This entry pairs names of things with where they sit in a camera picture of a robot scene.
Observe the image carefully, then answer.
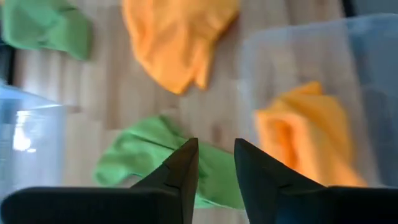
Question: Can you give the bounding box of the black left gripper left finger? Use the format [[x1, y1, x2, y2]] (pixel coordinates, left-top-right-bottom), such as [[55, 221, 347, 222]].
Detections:
[[0, 138, 200, 224]]

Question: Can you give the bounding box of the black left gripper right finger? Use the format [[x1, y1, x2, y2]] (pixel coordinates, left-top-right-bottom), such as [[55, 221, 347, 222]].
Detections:
[[233, 138, 398, 224]]

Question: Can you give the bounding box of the green microfiber towel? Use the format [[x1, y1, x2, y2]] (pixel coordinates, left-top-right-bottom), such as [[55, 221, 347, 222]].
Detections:
[[0, 0, 94, 62], [94, 114, 246, 210]]

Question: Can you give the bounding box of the orange microfiber towel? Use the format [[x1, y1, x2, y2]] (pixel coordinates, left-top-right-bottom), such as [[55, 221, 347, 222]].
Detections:
[[253, 81, 368, 187], [121, 0, 240, 96]]

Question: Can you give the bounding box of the clear plastic bin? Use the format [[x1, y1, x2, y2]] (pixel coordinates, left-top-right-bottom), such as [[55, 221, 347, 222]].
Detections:
[[238, 14, 398, 189], [0, 82, 81, 200]]

